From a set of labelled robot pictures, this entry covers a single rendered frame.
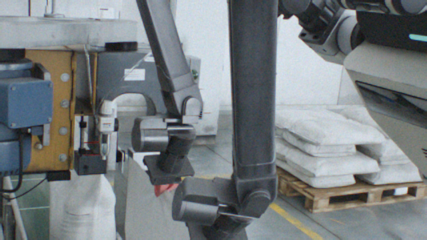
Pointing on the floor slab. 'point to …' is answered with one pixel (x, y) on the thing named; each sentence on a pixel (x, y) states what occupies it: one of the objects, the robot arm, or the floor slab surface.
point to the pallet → (370, 199)
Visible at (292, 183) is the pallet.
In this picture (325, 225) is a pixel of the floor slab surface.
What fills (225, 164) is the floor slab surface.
